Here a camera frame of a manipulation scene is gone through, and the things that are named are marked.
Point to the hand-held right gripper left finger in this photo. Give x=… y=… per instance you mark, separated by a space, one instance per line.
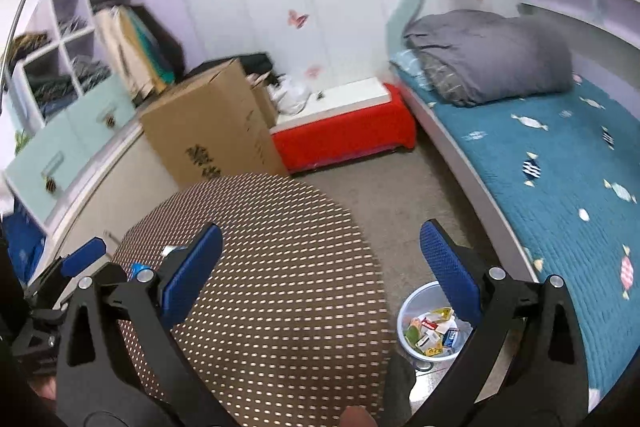
x=192 y=277

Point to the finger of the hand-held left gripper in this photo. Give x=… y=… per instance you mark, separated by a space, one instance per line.
x=82 y=254

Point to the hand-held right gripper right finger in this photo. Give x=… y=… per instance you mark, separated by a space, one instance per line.
x=450 y=277

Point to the white yellow milk carton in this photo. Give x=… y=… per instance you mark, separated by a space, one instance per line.
x=441 y=314

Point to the red wrapper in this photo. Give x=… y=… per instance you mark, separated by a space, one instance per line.
x=425 y=322

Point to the blue plastic bin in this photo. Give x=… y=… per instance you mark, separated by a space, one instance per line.
x=407 y=309

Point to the blue striped wrapper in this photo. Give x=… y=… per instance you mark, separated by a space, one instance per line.
x=451 y=337

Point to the yellow cardboard box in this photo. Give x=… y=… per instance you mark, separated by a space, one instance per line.
x=432 y=347

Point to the person's right hand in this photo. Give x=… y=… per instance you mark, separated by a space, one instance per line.
x=357 y=418

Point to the blue bag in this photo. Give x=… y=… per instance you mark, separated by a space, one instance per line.
x=22 y=242

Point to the pine cone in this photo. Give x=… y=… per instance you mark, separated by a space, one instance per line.
x=110 y=121
x=51 y=184

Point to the polka dot round table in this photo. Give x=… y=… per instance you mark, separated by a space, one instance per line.
x=280 y=282

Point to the white low cabinet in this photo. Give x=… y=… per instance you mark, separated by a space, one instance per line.
x=125 y=172

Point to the teal drawer unit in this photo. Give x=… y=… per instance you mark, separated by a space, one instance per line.
x=75 y=142

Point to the small green plant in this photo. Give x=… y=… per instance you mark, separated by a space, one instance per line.
x=22 y=142

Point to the teal candy-print mattress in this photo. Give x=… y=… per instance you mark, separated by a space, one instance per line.
x=550 y=182

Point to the teal bunk bed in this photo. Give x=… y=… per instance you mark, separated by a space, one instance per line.
x=450 y=132

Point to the large cardboard box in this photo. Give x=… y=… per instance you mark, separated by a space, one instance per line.
x=210 y=127

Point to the dark folded clothes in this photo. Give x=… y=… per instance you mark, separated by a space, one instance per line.
x=52 y=94

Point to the red bench with white top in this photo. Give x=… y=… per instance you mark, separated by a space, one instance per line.
x=350 y=132

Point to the grey folded jeans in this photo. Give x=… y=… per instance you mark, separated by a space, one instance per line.
x=90 y=72

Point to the small cardboard box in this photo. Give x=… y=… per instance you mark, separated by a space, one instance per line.
x=262 y=102

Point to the white plastic bag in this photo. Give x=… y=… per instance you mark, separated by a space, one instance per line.
x=290 y=97

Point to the cream hanging jacket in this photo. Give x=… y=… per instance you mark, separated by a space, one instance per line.
x=125 y=52

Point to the blue checked pillow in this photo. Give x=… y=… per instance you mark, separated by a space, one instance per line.
x=407 y=64

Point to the brown folded clothes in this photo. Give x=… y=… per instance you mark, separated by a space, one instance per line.
x=30 y=43

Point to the white stair shelf unit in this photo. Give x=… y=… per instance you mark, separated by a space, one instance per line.
x=60 y=37

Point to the green hanging jacket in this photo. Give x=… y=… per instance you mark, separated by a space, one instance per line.
x=152 y=47

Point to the black bag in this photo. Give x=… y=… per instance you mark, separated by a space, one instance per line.
x=250 y=62

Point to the grey duvet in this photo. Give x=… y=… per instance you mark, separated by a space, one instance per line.
x=490 y=57

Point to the black hanging coat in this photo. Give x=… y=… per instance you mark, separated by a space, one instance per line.
x=167 y=37

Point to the pale pink butterfly sticker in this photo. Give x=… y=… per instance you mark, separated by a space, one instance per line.
x=313 y=72

